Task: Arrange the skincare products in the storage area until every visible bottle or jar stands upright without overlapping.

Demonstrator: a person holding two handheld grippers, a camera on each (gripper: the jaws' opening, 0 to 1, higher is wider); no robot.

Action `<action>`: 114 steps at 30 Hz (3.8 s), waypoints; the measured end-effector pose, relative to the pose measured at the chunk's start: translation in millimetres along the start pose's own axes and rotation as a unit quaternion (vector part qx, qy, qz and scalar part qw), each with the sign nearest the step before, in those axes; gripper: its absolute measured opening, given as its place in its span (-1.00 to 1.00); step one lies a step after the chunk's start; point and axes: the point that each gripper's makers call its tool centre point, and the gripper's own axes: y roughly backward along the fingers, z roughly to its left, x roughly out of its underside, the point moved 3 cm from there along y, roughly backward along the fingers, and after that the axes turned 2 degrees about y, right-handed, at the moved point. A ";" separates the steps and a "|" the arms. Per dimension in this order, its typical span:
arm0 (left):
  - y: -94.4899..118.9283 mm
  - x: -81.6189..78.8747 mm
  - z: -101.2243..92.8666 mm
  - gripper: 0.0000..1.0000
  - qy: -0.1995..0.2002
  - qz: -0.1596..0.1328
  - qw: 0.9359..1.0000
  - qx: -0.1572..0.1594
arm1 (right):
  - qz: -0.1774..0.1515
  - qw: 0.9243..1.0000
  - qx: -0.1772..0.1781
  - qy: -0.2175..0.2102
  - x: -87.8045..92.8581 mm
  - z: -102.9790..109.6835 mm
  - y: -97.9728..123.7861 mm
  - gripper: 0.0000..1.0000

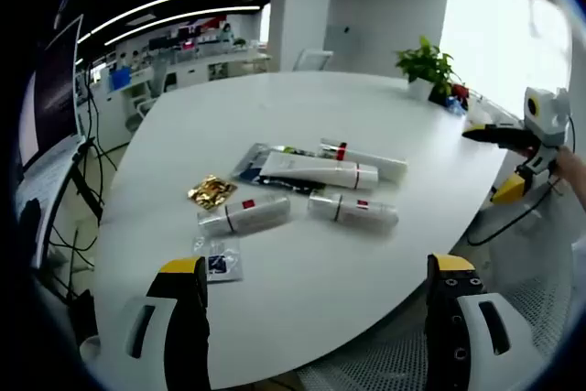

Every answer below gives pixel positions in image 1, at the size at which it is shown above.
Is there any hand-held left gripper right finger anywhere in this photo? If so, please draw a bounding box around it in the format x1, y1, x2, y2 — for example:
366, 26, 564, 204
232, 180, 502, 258
424, 252, 549, 391

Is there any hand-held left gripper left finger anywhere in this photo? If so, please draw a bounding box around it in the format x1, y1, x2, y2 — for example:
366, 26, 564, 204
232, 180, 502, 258
81, 255, 212, 391

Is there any clear sachet dark square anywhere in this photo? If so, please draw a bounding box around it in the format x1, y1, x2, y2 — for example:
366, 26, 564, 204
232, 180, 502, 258
190, 235, 244, 283

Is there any white bottle red collar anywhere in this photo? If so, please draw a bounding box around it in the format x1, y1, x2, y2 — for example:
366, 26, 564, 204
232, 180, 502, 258
319, 137, 408, 181

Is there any small white bottle red label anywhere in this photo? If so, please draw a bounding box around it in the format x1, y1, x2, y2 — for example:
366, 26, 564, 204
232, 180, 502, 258
307, 192, 398, 233
196, 196, 292, 236

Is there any gold foil sachet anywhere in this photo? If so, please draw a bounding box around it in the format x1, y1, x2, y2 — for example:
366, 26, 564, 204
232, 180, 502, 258
186, 174, 238, 212

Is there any white skincare tube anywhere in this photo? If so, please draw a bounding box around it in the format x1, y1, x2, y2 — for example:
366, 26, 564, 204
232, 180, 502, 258
260, 150, 380, 191

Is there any green black skincare sachet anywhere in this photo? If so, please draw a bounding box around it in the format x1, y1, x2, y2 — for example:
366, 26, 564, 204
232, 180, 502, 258
231, 142, 329, 195

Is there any blue storage bin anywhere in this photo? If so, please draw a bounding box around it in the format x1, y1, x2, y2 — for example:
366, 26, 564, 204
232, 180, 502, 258
109, 69, 132, 91

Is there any white tissue pack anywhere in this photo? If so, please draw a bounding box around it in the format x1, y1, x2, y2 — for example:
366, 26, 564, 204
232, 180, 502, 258
466, 96, 498, 125

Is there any white mesh office chair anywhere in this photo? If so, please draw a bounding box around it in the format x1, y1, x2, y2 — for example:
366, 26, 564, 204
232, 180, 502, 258
297, 198, 586, 391

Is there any green potted plant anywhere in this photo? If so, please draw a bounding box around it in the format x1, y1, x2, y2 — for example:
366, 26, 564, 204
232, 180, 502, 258
396, 36, 463, 103

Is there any black tripod stand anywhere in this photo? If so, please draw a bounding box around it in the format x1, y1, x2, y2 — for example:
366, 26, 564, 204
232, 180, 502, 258
45, 136, 109, 273

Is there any white office desk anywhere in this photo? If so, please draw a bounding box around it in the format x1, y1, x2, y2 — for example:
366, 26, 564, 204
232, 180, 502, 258
89, 65, 157, 147
164, 49, 272, 90

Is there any white swivel office chair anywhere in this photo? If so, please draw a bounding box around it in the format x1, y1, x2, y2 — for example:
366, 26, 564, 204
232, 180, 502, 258
129, 78, 157, 132

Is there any large computer monitor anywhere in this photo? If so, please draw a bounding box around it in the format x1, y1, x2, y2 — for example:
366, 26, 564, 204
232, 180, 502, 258
13, 13, 88, 268

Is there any bundle of black cables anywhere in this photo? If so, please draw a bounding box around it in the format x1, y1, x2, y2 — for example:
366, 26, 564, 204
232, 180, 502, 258
45, 88, 121, 300

